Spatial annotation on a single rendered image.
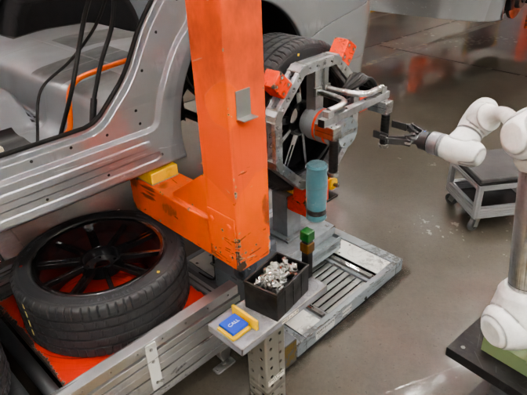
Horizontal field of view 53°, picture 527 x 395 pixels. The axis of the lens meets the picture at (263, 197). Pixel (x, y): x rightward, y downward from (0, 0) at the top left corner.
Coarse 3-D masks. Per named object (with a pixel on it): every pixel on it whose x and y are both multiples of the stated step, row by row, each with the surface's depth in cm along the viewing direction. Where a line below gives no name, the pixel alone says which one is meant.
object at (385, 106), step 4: (384, 100) 212; (388, 100) 211; (392, 100) 212; (376, 104) 212; (380, 104) 211; (384, 104) 210; (388, 104) 210; (392, 104) 212; (368, 108) 216; (372, 108) 215; (376, 108) 213; (380, 108) 212; (384, 108) 210; (388, 108) 211; (392, 108) 213; (376, 112) 214; (380, 112) 212; (384, 112) 211; (388, 112) 212
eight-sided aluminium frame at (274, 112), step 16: (304, 64) 200; (320, 64) 206; (336, 64) 213; (288, 96) 198; (272, 112) 198; (272, 128) 200; (272, 144) 204; (272, 160) 209; (288, 176) 215; (304, 176) 231
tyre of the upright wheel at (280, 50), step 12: (264, 36) 217; (276, 36) 216; (288, 36) 216; (300, 36) 219; (264, 48) 209; (276, 48) 206; (288, 48) 204; (300, 48) 207; (312, 48) 212; (324, 48) 217; (264, 60) 203; (276, 60) 201; (288, 60) 204; (324, 156) 243; (276, 180) 224
